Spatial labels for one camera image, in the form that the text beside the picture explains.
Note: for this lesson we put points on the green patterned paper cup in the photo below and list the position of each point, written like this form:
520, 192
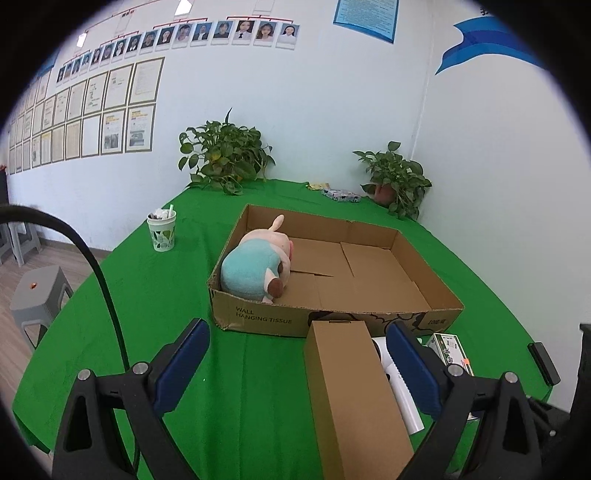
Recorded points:
161, 225

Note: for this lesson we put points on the right potted green plant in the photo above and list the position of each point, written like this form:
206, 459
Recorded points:
396, 183

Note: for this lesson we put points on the grey plastic stool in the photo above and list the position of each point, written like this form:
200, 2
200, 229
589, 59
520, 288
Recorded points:
38, 298

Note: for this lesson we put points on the blue notice poster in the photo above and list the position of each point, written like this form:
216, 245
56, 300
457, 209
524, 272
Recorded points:
376, 18

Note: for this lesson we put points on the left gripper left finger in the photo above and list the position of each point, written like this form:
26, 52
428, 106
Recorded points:
89, 444

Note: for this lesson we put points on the potted green plant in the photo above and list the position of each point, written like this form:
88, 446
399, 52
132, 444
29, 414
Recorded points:
396, 183
222, 156

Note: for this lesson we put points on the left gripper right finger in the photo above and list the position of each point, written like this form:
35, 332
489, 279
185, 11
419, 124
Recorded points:
505, 445

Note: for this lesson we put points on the yellow snack packet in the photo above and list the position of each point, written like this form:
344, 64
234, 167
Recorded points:
318, 186

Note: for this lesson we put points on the large open cardboard box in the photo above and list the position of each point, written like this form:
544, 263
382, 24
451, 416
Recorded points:
330, 269

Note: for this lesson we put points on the white hair dryer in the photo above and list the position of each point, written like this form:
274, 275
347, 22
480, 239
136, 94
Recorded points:
405, 401

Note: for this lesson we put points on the pink teal plush pig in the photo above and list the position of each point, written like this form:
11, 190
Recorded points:
258, 269

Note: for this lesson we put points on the blue wall decal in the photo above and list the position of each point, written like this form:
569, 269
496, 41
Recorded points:
486, 35

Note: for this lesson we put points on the long brown cardboard box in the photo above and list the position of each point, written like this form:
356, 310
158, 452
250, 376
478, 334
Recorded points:
360, 430

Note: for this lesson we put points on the black clip on table edge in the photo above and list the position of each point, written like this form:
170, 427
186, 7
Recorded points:
544, 363

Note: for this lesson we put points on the left potted green plant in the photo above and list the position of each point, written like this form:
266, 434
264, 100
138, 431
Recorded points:
222, 156

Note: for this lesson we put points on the green white medicine box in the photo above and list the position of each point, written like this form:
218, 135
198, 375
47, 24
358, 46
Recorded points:
450, 350

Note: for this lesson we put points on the patterned tissue pack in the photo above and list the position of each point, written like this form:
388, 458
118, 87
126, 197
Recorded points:
341, 195

